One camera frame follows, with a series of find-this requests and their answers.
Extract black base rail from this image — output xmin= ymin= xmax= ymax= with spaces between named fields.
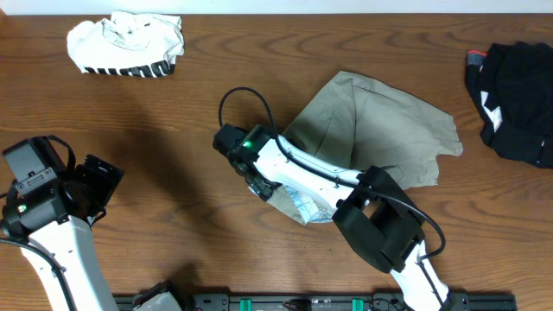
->
xmin=115 ymin=291 xmax=518 ymax=311

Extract black garment with white marks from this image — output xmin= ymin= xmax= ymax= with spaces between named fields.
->
xmin=465 ymin=42 xmax=552 ymax=168

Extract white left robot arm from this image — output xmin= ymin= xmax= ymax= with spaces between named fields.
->
xmin=1 ymin=155 xmax=183 ymax=311

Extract white black folded shirt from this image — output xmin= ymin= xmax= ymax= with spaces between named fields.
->
xmin=67 ymin=11 xmax=185 ymax=78

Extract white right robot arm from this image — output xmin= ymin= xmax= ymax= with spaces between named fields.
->
xmin=213 ymin=124 xmax=452 ymax=310

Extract khaki green shorts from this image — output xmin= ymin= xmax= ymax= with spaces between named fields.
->
xmin=246 ymin=70 xmax=464 ymax=225

